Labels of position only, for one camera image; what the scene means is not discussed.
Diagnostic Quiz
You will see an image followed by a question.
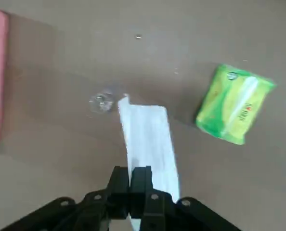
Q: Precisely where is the white paper tissue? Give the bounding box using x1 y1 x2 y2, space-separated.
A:
117 93 182 231

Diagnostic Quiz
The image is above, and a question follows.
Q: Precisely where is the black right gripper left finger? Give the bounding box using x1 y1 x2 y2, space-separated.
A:
0 166 130 231

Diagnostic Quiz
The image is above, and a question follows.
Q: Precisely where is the green tissue pack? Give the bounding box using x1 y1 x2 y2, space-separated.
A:
195 63 277 146

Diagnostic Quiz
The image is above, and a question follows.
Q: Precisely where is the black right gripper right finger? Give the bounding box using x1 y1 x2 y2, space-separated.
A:
129 165 233 231

